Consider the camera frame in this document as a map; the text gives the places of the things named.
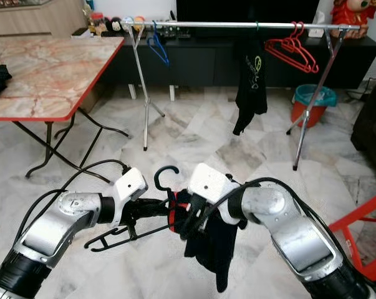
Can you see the yellow round plush toy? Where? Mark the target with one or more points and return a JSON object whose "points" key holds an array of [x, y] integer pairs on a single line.
{"points": [[140, 25]]}

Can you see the black television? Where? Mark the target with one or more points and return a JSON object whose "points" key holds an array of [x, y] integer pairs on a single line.
{"points": [[247, 7]]}

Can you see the black round plush toy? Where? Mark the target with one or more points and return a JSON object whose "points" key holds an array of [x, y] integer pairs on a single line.
{"points": [[114, 25]]}

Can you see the black TV console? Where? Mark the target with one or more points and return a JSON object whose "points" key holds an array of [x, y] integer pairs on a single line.
{"points": [[200, 59]]}

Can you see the black garment with red trim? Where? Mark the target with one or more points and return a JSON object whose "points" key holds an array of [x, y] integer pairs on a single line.
{"points": [[206, 255]]}

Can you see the red and gold statue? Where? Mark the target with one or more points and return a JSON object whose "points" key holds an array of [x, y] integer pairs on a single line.
{"points": [[351, 14]]}

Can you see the black garment with green logo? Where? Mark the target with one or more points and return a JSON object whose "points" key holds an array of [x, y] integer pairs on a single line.
{"points": [[251, 90]]}

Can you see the red plastic stool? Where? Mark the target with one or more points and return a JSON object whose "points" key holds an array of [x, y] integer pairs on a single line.
{"points": [[362, 215]]}

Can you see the blue hanger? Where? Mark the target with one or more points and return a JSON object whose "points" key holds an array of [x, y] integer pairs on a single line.
{"points": [[158, 36]]}

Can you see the white round plush toy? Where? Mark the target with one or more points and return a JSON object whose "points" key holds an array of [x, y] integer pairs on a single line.
{"points": [[128, 25]]}

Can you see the black hanger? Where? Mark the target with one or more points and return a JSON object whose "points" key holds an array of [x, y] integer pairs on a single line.
{"points": [[156, 179]]}

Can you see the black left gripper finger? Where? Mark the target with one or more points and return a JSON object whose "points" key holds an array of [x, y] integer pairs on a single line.
{"points": [[154, 211], [155, 202]]}

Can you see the marble top folding table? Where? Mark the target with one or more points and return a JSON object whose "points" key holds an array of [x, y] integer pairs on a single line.
{"points": [[50, 78]]}

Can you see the chrome clothes rack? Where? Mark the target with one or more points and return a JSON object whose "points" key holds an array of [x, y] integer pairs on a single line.
{"points": [[219, 25]]}

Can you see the green hanger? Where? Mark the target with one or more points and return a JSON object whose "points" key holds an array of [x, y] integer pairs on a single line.
{"points": [[259, 25]]}

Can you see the orange bin with teal liner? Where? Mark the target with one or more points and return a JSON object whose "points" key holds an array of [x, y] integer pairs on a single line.
{"points": [[305, 112]]}

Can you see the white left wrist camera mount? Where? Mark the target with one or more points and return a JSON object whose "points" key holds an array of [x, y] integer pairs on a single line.
{"points": [[131, 184]]}

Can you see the glass jar with red lid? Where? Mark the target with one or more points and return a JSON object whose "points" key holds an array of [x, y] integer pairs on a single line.
{"points": [[98, 25]]}

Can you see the red plastic hanger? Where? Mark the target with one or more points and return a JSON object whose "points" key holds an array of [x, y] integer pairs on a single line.
{"points": [[295, 34], [302, 32]]}

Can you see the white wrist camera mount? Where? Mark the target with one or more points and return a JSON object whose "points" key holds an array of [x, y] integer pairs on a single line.
{"points": [[131, 184], [209, 184]]}

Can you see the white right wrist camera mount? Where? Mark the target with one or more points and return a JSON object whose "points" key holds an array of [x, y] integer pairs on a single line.
{"points": [[209, 184]]}

